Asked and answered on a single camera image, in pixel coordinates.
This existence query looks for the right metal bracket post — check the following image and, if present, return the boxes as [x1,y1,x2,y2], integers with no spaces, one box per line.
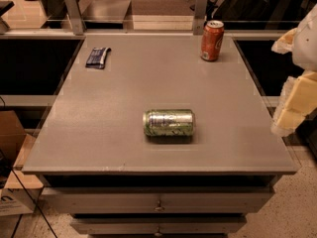
[192,0,208,35]

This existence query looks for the orange coke can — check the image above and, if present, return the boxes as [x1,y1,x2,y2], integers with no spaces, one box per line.
[201,20,224,61]

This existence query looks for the black cable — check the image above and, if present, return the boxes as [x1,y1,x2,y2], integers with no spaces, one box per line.
[0,96,58,238]

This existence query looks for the metal bracket post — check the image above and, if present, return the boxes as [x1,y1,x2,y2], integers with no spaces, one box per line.
[64,0,84,35]
[192,0,208,35]

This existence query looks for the green silver can lying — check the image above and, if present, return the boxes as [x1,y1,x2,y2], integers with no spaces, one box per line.
[143,109,195,137]

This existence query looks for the grey drawer cabinet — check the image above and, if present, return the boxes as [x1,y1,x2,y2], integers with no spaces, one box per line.
[24,35,297,236]

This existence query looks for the drawer knob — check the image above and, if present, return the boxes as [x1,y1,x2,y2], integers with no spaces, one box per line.
[154,227,163,238]
[154,200,164,212]

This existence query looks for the left metal bracket post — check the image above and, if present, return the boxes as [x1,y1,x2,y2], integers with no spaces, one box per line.
[64,0,84,35]

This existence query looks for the lower drawer knob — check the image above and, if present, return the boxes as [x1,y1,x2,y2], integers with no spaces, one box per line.
[154,227,163,238]

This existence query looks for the cardboard box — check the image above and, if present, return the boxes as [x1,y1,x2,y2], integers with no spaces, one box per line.
[0,111,44,216]

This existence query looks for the blue rxbar wrapper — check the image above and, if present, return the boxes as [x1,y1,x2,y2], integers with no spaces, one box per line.
[86,48,111,69]

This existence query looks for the upper drawer knob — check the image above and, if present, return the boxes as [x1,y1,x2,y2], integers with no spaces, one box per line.
[154,200,164,212]

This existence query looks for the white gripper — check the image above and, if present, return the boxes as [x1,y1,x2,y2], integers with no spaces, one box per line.
[270,5,317,137]

